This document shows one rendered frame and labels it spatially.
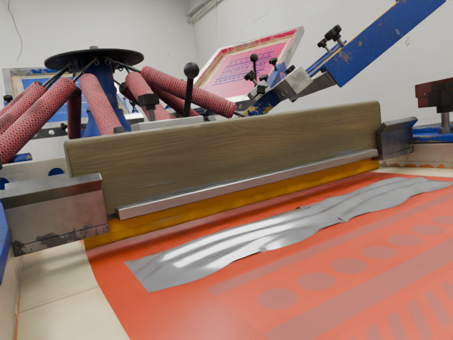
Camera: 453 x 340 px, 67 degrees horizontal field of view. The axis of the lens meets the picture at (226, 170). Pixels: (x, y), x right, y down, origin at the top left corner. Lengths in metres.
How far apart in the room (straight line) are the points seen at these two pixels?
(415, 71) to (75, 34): 3.62
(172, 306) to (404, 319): 0.12
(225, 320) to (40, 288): 0.15
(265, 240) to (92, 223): 0.14
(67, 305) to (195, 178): 0.16
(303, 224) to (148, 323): 0.16
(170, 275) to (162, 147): 0.13
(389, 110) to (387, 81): 0.21
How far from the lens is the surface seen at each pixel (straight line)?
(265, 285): 0.22
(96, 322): 0.22
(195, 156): 0.35
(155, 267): 0.27
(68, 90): 1.01
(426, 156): 0.57
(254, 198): 0.40
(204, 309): 0.21
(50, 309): 0.26
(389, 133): 0.53
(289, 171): 0.39
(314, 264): 0.25
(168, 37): 4.97
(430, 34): 2.58
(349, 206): 0.36
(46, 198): 0.30
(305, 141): 0.43
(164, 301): 0.22
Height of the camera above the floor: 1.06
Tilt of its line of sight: 8 degrees down
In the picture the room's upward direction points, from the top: 8 degrees counter-clockwise
